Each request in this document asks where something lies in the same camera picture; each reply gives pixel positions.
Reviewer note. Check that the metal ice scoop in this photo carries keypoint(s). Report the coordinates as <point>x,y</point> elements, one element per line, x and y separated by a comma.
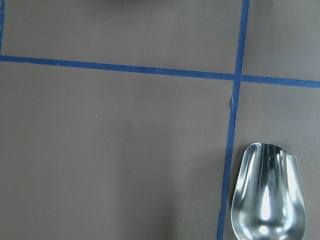
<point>268,201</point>

